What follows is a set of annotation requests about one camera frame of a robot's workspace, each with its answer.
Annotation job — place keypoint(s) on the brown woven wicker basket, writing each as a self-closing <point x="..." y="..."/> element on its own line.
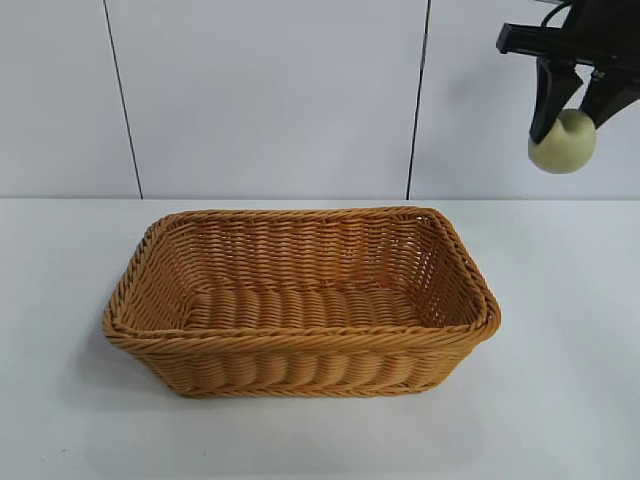
<point x="300" y="310"/>

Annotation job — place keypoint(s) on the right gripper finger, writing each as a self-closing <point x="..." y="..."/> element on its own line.
<point x="605" y="97"/>
<point x="552" y="95"/>

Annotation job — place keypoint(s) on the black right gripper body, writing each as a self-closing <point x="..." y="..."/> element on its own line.
<point x="605" y="40"/>

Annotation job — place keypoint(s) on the pale yellow egg yolk pastry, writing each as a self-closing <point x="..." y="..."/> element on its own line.
<point x="560" y="150"/>

